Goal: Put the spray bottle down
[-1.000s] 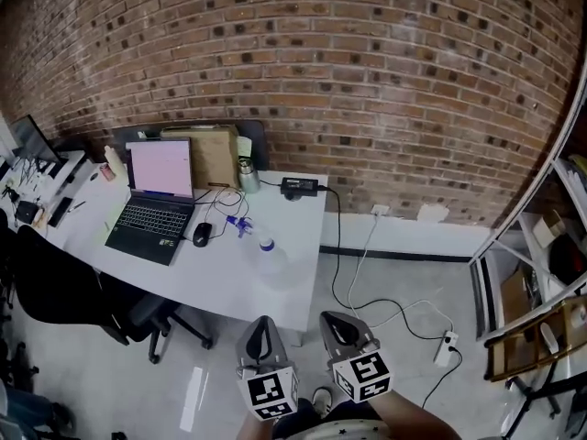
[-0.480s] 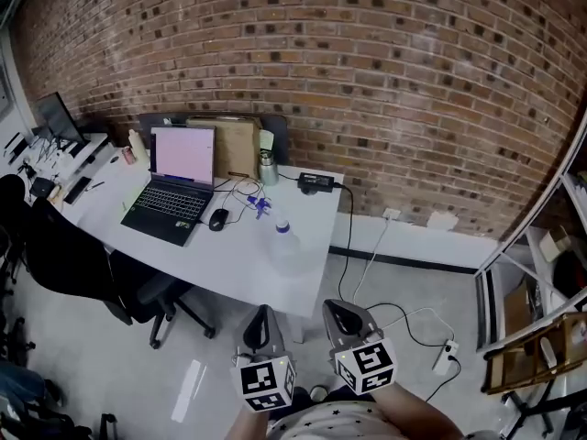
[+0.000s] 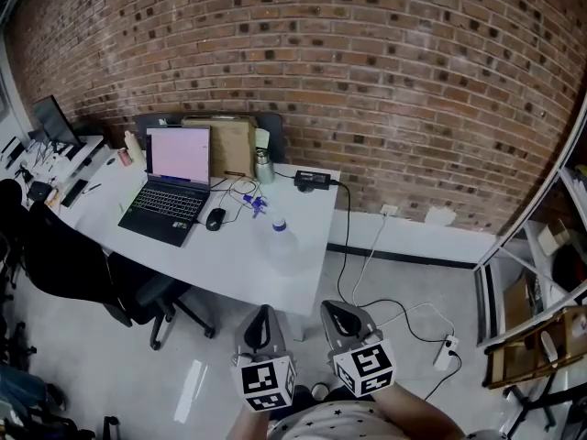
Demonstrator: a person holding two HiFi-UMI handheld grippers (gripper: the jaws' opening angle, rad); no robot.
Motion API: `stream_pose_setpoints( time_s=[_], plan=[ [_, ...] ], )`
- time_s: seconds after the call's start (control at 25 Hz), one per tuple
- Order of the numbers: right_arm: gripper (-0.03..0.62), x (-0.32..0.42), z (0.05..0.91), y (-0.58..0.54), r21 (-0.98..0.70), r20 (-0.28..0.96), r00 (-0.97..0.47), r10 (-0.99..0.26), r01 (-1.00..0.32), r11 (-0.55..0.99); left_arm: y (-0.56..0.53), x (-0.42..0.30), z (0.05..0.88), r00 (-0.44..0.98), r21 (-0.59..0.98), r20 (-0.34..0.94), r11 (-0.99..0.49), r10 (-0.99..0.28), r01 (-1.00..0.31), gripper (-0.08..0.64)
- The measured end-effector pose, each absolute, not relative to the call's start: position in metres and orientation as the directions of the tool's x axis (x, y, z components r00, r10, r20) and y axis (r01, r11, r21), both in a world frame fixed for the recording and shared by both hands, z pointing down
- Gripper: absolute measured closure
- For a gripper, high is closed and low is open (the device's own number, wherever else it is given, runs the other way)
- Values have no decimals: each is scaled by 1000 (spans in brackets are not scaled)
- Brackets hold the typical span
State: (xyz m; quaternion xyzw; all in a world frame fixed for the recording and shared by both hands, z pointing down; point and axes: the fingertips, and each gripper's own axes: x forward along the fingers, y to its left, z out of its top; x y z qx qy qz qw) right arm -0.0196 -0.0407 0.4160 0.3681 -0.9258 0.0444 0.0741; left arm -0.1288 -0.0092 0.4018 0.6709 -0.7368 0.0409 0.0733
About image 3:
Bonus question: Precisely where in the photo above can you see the white paper sheet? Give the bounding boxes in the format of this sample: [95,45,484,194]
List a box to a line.
[423,205,459,227]

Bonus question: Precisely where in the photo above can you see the black office chair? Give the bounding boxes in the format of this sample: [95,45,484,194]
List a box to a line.
[21,201,217,351]

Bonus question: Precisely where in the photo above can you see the black laptop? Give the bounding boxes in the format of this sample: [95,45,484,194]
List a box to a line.
[117,126,214,248]

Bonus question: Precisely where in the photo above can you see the brown cardboard box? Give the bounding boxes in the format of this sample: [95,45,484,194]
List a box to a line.
[181,115,259,180]

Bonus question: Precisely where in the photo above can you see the black swivel chair base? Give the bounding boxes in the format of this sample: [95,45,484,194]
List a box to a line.
[501,377,587,435]

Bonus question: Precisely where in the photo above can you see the thin desk cables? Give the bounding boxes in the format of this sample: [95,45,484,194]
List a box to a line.
[208,173,263,225]

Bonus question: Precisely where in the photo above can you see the person's left forearm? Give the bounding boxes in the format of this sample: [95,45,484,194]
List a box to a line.
[226,400,272,440]

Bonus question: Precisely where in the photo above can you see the small cardboard box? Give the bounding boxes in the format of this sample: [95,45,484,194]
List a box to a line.
[503,274,534,335]

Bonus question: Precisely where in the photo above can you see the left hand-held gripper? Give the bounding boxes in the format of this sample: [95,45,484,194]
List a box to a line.
[231,303,300,414]

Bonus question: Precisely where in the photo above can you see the black computer monitor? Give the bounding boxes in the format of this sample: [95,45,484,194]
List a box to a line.
[31,94,86,149]

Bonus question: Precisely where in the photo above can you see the white power cable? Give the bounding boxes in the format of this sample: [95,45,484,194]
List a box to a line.
[351,209,456,343]

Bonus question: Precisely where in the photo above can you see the black computer mouse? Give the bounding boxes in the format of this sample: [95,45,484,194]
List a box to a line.
[205,207,227,233]

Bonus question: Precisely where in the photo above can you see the black power cable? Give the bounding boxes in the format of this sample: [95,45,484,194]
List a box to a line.
[329,179,462,401]

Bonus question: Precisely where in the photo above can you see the clear spray bottle blue nozzle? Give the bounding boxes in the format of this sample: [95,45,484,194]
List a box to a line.
[242,193,303,278]

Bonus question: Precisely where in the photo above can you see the person's right forearm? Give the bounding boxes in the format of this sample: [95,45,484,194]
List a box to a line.
[370,379,465,440]

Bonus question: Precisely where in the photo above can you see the steel flask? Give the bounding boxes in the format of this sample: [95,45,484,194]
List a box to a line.
[254,148,277,184]

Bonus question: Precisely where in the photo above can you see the person's dark shoe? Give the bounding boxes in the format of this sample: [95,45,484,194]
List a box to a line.
[292,381,332,407]

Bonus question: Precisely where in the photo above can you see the white power strip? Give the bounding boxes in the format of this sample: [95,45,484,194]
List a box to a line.
[432,334,460,372]

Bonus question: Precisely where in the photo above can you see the white plastic bottle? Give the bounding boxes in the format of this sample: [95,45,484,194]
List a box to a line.
[124,130,145,165]

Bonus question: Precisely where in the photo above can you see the wooden frame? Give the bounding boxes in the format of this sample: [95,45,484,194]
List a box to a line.
[481,303,587,391]

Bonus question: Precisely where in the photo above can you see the black keyboard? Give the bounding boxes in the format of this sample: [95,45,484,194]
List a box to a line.
[59,178,90,209]

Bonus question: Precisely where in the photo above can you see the white star-print shirt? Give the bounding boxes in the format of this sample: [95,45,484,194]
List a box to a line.
[269,398,414,440]

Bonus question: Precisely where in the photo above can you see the black power adapter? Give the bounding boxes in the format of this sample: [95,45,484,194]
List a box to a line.
[293,169,333,193]

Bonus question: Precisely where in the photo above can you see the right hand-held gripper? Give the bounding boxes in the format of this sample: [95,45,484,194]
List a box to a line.
[319,300,397,401]

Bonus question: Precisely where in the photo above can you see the white metal shelf rack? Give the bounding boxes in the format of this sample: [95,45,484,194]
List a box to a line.
[471,87,587,348]

